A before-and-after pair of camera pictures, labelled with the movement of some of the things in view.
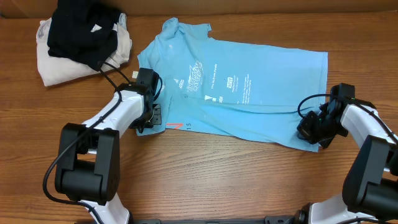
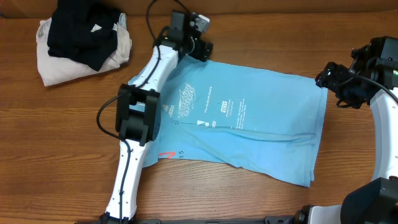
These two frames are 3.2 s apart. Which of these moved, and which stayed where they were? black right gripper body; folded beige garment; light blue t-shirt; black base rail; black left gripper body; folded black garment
Moved: light blue t-shirt; black right gripper body; black left gripper body
Stayed: folded black garment; folded beige garment; black base rail
